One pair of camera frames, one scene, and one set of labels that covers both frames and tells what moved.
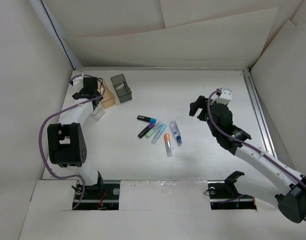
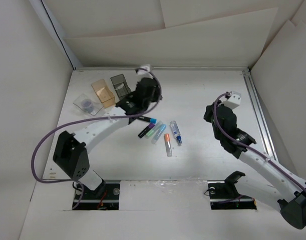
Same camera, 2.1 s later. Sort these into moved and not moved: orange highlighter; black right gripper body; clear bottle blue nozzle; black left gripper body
Moved: black left gripper body
Not moved: clear bottle blue nozzle; black right gripper body; orange highlighter
